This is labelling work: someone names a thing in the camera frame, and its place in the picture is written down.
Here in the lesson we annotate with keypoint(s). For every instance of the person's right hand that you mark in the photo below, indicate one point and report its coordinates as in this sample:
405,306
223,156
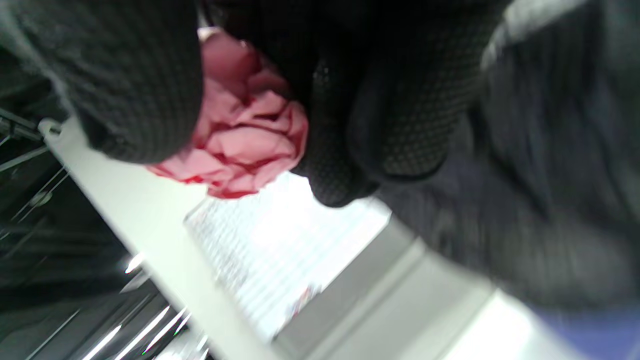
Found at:
125,75

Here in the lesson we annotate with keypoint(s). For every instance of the white ceiling light panel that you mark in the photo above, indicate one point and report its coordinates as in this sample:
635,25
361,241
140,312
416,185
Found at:
280,250

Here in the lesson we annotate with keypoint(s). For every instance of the pink paper ball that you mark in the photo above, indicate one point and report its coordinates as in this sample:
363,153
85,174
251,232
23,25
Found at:
250,140

